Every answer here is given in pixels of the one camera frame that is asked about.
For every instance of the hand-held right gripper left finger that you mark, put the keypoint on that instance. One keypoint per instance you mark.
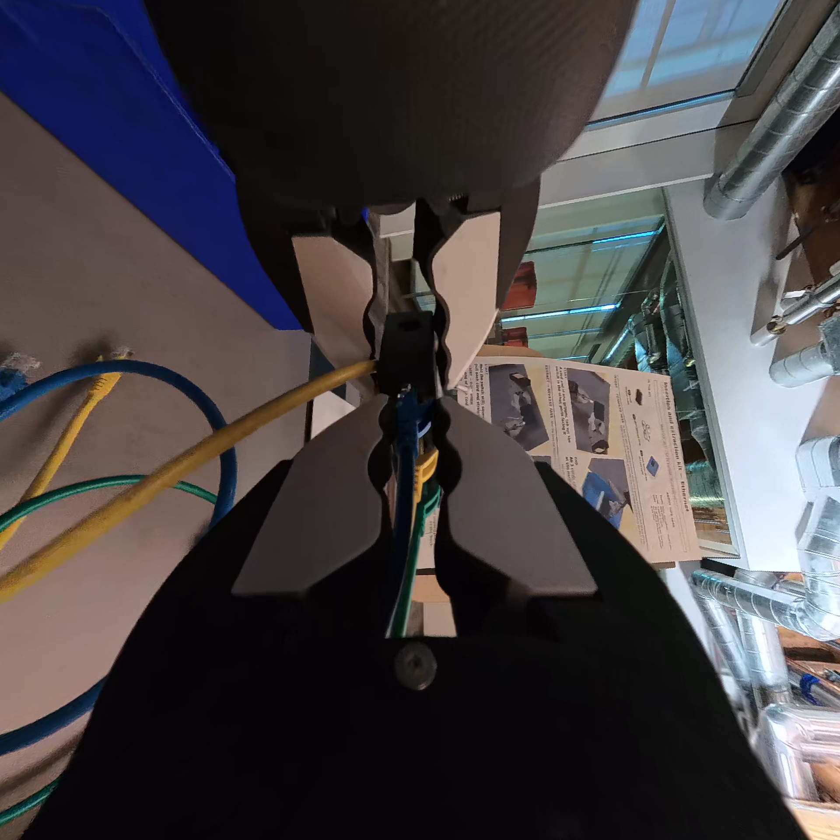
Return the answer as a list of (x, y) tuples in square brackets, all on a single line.
[(315, 512)]

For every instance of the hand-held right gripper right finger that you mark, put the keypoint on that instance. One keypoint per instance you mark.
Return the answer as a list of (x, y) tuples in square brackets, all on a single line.
[(518, 518)]

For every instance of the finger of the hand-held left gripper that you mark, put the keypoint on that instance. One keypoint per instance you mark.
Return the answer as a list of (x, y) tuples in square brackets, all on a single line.
[(476, 282), (334, 289)]

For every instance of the black ethernet switch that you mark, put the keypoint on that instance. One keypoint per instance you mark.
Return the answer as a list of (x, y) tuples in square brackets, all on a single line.
[(407, 354)]

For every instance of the blue plastic bin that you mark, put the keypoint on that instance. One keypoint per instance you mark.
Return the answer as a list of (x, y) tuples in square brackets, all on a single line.
[(98, 131)]

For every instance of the red storage box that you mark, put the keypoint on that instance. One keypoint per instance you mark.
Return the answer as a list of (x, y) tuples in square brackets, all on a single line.
[(522, 295)]

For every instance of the printed instruction poster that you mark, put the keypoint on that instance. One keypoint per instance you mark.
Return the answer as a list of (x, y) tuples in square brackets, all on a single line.
[(590, 446)]

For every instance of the silver pipe cluster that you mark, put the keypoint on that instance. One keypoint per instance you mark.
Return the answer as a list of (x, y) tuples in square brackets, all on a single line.
[(787, 610)]

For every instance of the large window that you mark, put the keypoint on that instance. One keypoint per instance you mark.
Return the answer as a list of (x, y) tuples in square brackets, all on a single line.
[(689, 46)]

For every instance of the silver round air duct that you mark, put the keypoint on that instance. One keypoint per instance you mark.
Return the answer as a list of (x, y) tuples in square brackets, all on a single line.
[(774, 118)]

